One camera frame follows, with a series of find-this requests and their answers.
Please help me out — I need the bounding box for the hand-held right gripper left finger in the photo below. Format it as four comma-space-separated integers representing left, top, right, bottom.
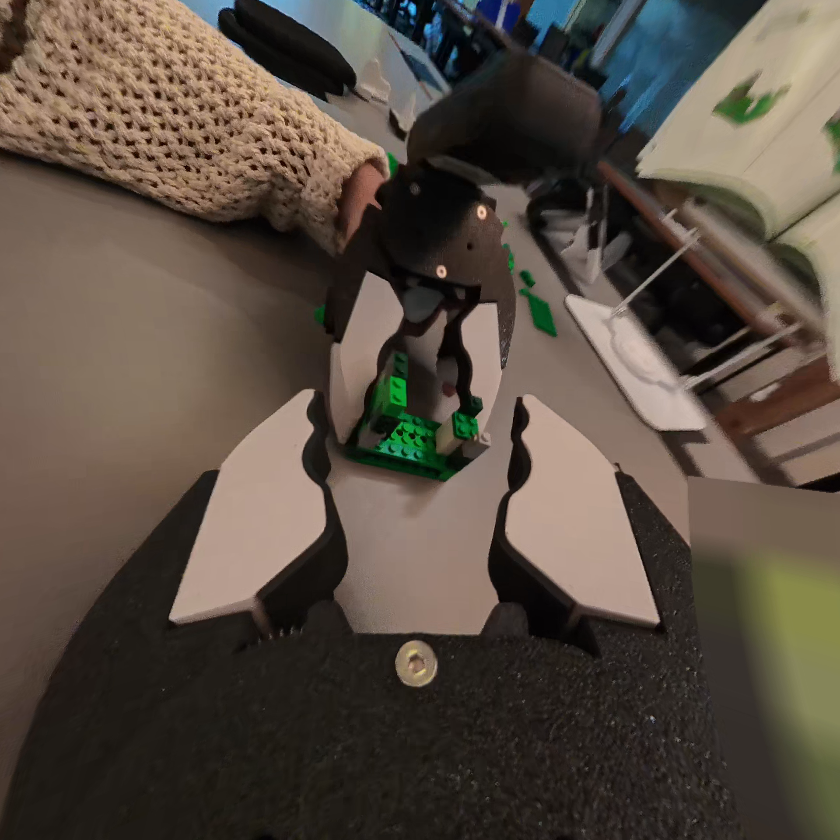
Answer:
168, 388, 349, 626

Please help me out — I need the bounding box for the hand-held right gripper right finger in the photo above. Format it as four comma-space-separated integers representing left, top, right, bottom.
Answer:
487, 394, 662, 627

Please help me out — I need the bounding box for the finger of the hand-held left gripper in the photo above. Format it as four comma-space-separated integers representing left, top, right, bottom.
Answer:
435, 297, 506, 422
327, 271, 409, 445

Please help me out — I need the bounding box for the green and grey lego build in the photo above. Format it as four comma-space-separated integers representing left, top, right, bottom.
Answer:
343, 350, 493, 483

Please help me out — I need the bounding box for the person's left forearm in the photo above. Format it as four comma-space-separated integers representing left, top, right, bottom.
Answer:
0, 0, 392, 256

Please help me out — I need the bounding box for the green lego plate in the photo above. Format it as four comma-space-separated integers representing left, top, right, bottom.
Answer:
517, 287, 560, 339

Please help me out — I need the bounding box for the lego instruction booklet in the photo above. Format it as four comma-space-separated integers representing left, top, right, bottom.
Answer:
635, 0, 840, 385

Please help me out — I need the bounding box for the person's left hand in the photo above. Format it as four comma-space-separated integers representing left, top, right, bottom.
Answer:
335, 161, 390, 249

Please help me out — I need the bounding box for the black padded bag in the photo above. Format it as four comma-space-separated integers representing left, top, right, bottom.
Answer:
217, 0, 360, 101

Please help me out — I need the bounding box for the wooden side table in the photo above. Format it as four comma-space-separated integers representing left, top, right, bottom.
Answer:
596, 159, 840, 487

